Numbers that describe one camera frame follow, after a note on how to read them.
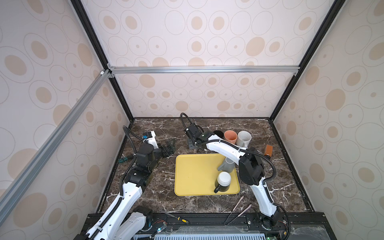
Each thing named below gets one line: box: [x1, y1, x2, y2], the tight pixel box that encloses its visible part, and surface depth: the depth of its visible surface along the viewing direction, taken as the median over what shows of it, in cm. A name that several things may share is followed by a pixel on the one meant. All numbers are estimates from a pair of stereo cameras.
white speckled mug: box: [236, 130, 252, 149], surface depth 100 cm
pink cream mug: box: [223, 130, 238, 144], surface depth 100 cm
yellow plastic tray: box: [174, 153, 240, 196], surface depth 89 cm
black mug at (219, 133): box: [213, 130, 224, 139], surface depth 101 cm
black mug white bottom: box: [214, 171, 232, 194], surface depth 81 cm
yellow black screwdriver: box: [163, 211, 189, 224], surface depth 76 cm
